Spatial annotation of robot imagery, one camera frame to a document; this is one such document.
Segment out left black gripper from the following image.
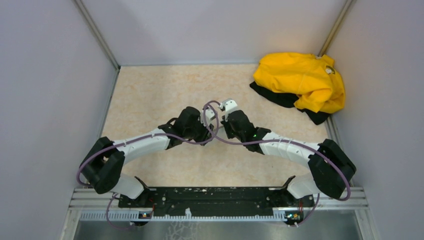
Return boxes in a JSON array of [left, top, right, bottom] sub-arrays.
[[184, 114, 214, 146]]

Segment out white cardboard box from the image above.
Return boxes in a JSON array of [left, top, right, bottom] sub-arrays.
[[210, 124, 227, 140]]

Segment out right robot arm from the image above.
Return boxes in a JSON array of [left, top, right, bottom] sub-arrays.
[[221, 110, 357, 206]]

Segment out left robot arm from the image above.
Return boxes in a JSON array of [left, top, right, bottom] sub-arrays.
[[76, 106, 216, 207]]

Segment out black garment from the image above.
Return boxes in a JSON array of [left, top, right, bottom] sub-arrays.
[[249, 81, 331, 125]]

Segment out yellow garment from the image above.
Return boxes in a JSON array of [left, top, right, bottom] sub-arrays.
[[253, 52, 346, 114]]

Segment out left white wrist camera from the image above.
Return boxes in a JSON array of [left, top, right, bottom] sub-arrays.
[[200, 107, 216, 130]]

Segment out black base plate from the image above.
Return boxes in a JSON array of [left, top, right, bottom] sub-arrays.
[[118, 186, 315, 217]]

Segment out aluminium frame rail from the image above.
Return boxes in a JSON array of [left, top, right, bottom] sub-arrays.
[[69, 187, 369, 224]]

